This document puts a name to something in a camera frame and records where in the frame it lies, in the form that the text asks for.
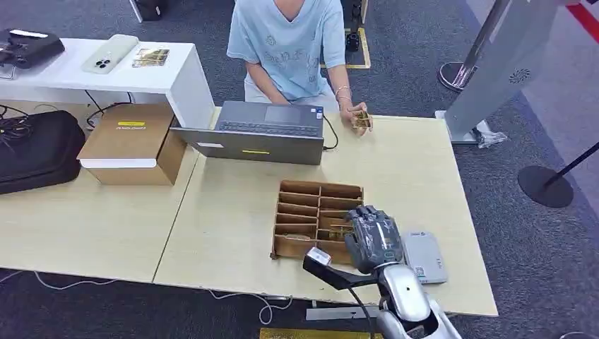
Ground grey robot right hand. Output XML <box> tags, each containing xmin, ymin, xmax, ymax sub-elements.
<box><xmin>345</xmin><ymin>206</ymin><xmax>404</xmax><ymax>275</ymax></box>

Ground person's left hand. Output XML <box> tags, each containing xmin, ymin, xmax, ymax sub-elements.
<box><xmin>339</xmin><ymin>102</ymin><xmax>374</xmax><ymax>137</ymax></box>

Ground gold printed card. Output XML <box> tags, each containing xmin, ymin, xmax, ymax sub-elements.
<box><xmin>352</xmin><ymin>110</ymin><xmax>374</xmax><ymax>131</ymax></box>
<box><xmin>328</xmin><ymin>224</ymin><xmax>355</xmax><ymax>242</ymax></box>
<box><xmin>131</xmin><ymin>47</ymin><xmax>171</xmax><ymax>69</ymax></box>

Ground grey card reader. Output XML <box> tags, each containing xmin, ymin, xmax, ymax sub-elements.
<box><xmin>401</xmin><ymin>230</ymin><xmax>449</xmax><ymax>285</ymax></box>

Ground wooden compartment card box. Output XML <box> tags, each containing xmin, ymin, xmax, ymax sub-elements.
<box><xmin>270</xmin><ymin>179</ymin><xmax>364</xmax><ymax>267</ymax></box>

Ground grey laptop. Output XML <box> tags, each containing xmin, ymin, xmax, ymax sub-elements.
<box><xmin>170</xmin><ymin>100</ymin><xmax>326</xmax><ymax>167</ymax></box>

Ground person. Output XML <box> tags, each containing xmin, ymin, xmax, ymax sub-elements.
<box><xmin>226</xmin><ymin>0</ymin><xmax>348</xmax><ymax>113</ymax></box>

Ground gold patterned panel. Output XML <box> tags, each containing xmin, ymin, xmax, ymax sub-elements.
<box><xmin>259</xmin><ymin>328</ymin><xmax>384</xmax><ymax>339</ymax></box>

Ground clear plastic wrap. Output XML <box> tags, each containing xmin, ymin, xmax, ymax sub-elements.
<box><xmin>476</xmin><ymin>130</ymin><xmax>509</xmax><ymax>150</ymax></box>

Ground grey kiosk stand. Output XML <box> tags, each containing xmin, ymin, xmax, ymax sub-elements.
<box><xmin>435</xmin><ymin>0</ymin><xmax>562</xmax><ymax>145</ymax></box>

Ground white side table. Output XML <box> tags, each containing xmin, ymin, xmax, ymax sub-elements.
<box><xmin>0</xmin><ymin>37</ymin><xmax>216</xmax><ymax>130</ymax></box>

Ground brown cardboard box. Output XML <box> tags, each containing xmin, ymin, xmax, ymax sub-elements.
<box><xmin>77</xmin><ymin>103</ymin><xmax>188</xmax><ymax>186</ymax></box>

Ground pale smartphone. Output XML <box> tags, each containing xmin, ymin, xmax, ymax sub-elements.
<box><xmin>81</xmin><ymin>34</ymin><xmax>141</xmax><ymax>76</ymax></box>

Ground black soft bag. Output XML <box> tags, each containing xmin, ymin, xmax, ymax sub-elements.
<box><xmin>0</xmin><ymin>110</ymin><xmax>87</xmax><ymax>196</ymax></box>

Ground black device case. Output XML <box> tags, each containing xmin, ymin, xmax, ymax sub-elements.
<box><xmin>0</xmin><ymin>28</ymin><xmax>66</xmax><ymax>70</ymax></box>

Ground black laptop power cable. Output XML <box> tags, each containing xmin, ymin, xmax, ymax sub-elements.
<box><xmin>321</xmin><ymin>114</ymin><xmax>339</xmax><ymax>152</ymax></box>

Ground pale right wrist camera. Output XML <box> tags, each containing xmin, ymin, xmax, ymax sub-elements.
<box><xmin>302</xmin><ymin>247</ymin><xmax>380</xmax><ymax>292</ymax></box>

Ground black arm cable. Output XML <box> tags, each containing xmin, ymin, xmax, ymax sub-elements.
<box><xmin>347</xmin><ymin>287</ymin><xmax>376</xmax><ymax>339</ymax></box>

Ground grey metal table bracket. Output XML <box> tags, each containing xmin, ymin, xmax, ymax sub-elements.
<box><xmin>306</xmin><ymin>304</ymin><xmax>382</xmax><ymax>322</ymax></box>

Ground chrome stanchion post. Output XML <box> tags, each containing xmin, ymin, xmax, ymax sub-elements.
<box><xmin>437</xmin><ymin>0</ymin><xmax>512</xmax><ymax>93</ymax></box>

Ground white floor cable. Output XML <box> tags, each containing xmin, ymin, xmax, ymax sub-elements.
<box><xmin>208</xmin><ymin>290</ymin><xmax>295</xmax><ymax>326</ymax></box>
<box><xmin>0</xmin><ymin>270</ymin><xmax>121</xmax><ymax>292</ymax></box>

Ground black stanchion post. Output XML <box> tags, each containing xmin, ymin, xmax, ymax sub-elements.
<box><xmin>517</xmin><ymin>141</ymin><xmax>599</xmax><ymax>210</ymax></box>

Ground black box with white frame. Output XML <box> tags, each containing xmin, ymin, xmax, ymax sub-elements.
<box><xmin>129</xmin><ymin>0</ymin><xmax>170</xmax><ymax>24</ymax></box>

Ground black cables under table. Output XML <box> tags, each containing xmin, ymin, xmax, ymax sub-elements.
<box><xmin>84</xmin><ymin>90</ymin><xmax>135</xmax><ymax>130</ymax></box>

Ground black cable bundle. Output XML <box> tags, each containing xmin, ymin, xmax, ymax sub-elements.
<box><xmin>0</xmin><ymin>105</ymin><xmax>34</xmax><ymax>150</ymax></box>

